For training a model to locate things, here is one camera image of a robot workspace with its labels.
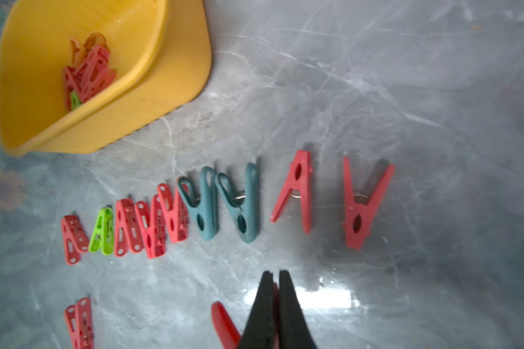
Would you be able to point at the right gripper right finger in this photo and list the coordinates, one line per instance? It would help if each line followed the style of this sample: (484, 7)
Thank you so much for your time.
(293, 329)

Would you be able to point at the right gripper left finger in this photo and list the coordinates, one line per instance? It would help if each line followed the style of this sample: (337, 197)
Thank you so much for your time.
(260, 328)

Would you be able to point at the red clothespin second row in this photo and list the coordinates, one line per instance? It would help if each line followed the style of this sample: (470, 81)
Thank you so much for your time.
(227, 332)

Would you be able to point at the teal clothespin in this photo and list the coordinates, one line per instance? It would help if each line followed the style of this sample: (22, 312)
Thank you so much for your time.
(245, 213)
(203, 206)

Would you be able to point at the green clothespin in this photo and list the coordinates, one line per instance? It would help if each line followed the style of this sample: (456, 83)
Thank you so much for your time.
(102, 238)

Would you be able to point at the yellow plastic storage box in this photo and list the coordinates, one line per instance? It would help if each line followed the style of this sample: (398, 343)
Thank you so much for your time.
(159, 49)

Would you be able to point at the pile of clothespins in box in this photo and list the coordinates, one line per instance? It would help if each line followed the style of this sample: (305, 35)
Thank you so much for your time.
(89, 72)

